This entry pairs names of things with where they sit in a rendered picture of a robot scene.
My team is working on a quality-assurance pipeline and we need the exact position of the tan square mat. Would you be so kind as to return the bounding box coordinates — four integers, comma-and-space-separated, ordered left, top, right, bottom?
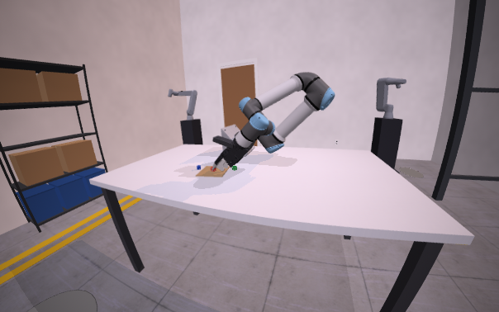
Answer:
196, 166, 230, 177

